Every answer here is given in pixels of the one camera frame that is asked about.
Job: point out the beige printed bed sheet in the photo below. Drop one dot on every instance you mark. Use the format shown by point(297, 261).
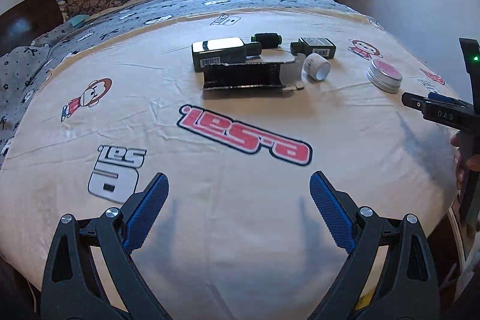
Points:
point(239, 236)

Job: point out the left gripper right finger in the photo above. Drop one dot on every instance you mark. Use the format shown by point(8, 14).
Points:
point(389, 271)

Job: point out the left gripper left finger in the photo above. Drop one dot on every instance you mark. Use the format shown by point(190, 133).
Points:
point(71, 286)

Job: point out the dark wooden headboard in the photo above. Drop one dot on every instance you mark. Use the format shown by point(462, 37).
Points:
point(26, 21)

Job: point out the black thread spool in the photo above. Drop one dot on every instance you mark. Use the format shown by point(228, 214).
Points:
point(267, 40)

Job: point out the large dark green bottle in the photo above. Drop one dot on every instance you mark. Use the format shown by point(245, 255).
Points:
point(223, 51)

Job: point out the right human hand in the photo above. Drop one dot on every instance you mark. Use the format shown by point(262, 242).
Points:
point(472, 163)

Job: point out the round silver tin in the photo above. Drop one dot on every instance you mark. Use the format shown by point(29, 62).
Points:
point(384, 76)

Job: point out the white tape roll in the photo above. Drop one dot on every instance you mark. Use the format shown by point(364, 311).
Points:
point(316, 67)

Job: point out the grey patterned duvet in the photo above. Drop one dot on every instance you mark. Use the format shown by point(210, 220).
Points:
point(25, 68)

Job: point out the small dark green bottle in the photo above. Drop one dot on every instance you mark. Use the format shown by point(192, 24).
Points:
point(313, 45)

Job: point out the black cardboard box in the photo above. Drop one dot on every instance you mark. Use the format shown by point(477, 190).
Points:
point(255, 75)

